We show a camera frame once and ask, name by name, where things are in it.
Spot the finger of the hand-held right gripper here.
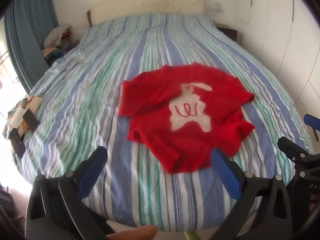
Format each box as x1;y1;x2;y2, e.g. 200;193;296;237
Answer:
277;136;311;164
303;114;320;133

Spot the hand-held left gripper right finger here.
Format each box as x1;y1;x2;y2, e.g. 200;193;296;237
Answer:
210;148;304;240

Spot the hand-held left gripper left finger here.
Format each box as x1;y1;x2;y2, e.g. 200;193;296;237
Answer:
25;145;110;240

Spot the red knitted sweater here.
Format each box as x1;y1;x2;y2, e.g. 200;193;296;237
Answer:
117;64;256;174

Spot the pile of clothes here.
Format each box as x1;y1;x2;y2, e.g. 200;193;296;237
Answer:
41;25;75;67

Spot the person's left hand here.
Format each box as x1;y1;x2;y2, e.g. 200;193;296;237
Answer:
107;226;158;240

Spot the striped bed cover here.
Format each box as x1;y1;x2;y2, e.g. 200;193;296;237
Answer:
10;14;315;232

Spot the patchwork cushion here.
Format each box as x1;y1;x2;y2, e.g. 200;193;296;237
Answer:
2;95;45;158

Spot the white wardrobe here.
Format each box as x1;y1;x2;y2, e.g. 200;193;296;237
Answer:
237;0;320;140

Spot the dark nightstand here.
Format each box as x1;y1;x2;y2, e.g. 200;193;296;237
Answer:
216;24;238;42

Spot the bright window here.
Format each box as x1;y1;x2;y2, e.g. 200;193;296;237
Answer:
0;20;24;93

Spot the blue curtain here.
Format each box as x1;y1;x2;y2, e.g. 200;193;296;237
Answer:
4;0;59;90

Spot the cream padded headboard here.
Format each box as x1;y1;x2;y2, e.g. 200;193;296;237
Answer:
90;0;204;27

